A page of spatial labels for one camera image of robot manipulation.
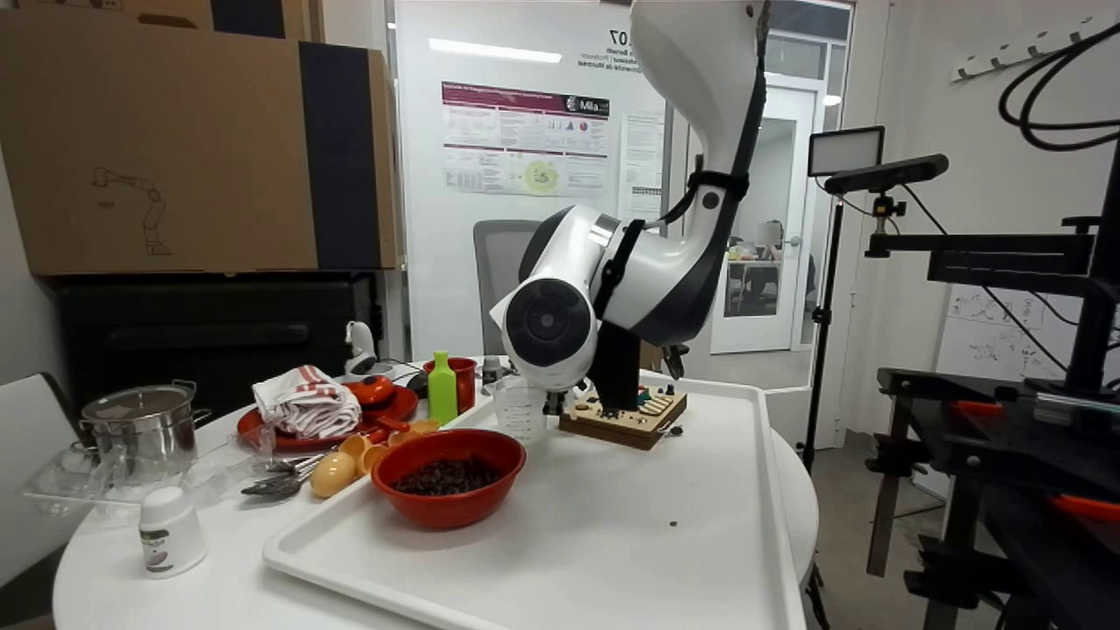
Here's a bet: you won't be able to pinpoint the red cup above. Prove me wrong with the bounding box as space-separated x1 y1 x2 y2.
422 355 481 418

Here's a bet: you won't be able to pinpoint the clear plastic container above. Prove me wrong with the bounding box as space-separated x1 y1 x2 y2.
18 436 132 520

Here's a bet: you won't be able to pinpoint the black light stand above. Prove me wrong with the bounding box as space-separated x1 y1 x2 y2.
798 199 846 469

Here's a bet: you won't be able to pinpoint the wooden busy board toy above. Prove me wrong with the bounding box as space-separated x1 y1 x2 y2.
556 381 691 455

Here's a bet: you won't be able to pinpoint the black perforated workbench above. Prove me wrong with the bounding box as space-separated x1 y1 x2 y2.
870 365 1120 630

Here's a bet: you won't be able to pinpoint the black cabinet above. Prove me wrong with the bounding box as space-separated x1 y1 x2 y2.
48 271 381 418

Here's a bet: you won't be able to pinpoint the thick black overhead cables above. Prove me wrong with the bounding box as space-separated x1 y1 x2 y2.
996 15 1120 154

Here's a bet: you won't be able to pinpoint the LED light panel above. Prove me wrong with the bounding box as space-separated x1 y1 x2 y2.
807 124 889 182

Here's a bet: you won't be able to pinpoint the yellow toy food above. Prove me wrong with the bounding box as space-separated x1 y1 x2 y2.
305 444 360 503

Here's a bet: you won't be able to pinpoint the metal cutlery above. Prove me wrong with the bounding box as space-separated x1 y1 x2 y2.
240 450 326 503

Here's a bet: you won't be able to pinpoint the white pill bottle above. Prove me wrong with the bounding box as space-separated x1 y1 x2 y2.
132 483 212 580

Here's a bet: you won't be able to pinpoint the white paper notice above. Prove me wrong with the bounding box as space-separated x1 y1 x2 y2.
613 107 671 236

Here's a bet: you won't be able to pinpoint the white round desk device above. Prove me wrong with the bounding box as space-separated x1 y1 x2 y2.
342 317 380 379

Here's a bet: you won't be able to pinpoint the white door with window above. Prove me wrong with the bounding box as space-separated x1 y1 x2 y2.
712 66 819 358

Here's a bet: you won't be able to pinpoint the black camera mount beam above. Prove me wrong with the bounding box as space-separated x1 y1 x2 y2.
866 215 1120 293

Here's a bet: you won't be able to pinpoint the black stereo camera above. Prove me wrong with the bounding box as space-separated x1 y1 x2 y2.
819 149 954 199

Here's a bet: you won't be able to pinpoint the black and orange clamp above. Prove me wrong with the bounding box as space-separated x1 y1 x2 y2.
1047 488 1120 525
948 395 1012 426

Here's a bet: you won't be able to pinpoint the red toy tomato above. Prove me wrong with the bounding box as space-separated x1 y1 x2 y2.
348 374 401 411

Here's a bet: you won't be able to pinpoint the white coat hook rail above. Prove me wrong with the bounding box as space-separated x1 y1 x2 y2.
948 29 1081 85

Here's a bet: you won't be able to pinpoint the large cardboard box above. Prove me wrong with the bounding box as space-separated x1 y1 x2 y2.
0 0 408 281

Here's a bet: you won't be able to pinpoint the green squeeze bottle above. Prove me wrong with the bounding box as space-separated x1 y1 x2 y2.
424 350 461 426

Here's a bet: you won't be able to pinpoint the wall poster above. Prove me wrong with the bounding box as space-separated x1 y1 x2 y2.
438 77 616 204

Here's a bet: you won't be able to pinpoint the clear glass jar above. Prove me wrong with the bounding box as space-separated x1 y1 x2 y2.
77 374 205 488

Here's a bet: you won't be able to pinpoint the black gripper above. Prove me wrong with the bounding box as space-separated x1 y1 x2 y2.
585 315 647 418

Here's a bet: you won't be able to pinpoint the orange toy food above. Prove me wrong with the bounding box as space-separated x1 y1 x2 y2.
353 418 440 477

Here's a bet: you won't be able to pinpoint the grey mesh office chair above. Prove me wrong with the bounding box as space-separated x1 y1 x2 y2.
471 216 555 358

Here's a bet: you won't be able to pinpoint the white plastic tray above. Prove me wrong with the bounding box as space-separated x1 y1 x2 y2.
258 372 809 630

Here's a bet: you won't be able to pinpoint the red bowl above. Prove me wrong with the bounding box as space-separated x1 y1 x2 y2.
369 422 529 532

